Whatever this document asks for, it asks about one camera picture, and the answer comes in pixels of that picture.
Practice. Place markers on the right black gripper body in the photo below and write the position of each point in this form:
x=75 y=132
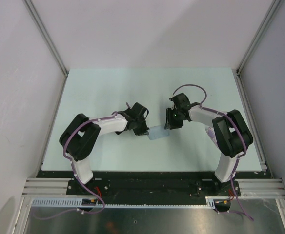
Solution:
x=176 y=121

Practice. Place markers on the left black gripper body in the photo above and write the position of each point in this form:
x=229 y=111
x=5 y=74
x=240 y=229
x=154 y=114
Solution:
x=140 y=126

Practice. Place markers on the light blue cleaning cloth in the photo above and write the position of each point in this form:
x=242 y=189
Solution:
x=158 y=132

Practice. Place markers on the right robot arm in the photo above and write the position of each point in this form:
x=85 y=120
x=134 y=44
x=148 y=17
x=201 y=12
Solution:
x=228 y=131

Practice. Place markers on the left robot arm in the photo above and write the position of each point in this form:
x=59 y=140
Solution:
x=79 y=138

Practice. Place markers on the pink purple sunglasses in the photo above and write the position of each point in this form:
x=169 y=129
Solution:
x=211 y=134

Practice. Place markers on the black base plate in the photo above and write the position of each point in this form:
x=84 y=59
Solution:
x=151 y=189

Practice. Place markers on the right aluminium corner post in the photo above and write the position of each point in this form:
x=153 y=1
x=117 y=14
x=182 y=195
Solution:
x=262 y=29

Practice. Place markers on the aluminium corner post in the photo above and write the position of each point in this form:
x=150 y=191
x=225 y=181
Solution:
x=29 y=5
x=262 y=29

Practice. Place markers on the left aluminium corner post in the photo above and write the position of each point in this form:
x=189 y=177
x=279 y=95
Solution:
x=29 y=5

